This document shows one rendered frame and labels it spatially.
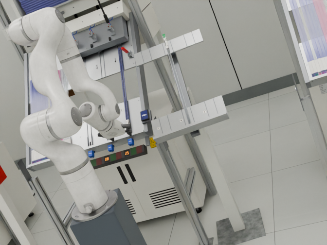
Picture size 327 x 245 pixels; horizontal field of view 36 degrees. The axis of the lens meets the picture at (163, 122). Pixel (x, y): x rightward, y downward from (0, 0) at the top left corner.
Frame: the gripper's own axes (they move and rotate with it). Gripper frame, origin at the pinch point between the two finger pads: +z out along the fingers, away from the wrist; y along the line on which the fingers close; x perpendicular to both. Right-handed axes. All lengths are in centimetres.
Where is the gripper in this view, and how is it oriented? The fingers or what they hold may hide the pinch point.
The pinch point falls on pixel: (121, 135)
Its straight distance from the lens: 234.9
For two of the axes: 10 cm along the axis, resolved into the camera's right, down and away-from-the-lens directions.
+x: -1.3, -8.9, 4.3
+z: 3.9, 3.5, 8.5
